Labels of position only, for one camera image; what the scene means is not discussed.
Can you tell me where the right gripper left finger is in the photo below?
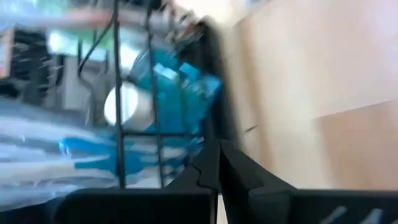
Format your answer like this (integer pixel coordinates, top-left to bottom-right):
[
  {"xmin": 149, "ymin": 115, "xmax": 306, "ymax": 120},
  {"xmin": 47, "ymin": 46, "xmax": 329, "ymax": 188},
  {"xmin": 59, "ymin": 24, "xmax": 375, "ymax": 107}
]
[{"xmin": 55, "ymin": 138, "xmax": 222, "ymax": 224}]

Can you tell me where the orange toothbrush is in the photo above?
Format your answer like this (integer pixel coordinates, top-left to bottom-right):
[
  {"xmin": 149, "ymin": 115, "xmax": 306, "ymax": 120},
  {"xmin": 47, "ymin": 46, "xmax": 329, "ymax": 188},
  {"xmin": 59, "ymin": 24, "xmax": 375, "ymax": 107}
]
[{"xmin": 40, "ymin": 7, "xmax": 175, "ymax": 30}]

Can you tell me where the bagged orange item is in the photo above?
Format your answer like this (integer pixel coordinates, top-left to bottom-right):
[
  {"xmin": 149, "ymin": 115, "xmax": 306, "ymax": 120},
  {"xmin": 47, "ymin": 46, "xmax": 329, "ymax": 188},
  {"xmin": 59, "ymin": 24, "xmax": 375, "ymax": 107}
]
[{"xmin": 70, "ymin": 27, "xmax": 114, "ymax": 44}]

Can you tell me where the bagged blue bottle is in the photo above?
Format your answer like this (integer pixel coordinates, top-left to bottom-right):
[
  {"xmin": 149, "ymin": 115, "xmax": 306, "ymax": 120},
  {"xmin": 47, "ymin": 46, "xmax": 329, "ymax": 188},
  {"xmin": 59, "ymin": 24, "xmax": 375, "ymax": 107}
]
[{"xmin": 0, "ymin": 102, "xmax": 203, "ymax": 212}]

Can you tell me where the black wire rack organizer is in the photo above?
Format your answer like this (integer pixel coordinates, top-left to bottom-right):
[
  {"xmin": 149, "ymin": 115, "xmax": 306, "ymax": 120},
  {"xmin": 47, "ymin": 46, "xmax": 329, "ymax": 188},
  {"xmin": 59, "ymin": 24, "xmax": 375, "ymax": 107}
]
[{"xmin": 74, "ymin": 0, "xmax": 228, "ymax": 191}]

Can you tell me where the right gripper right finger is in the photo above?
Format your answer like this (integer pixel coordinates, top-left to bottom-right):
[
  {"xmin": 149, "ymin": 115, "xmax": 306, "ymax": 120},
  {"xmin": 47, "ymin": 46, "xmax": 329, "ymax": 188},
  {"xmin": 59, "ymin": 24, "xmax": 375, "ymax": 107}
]
[{"xmin": 219, "ymin": 139, "xmax": 398, "ymax": 224}]

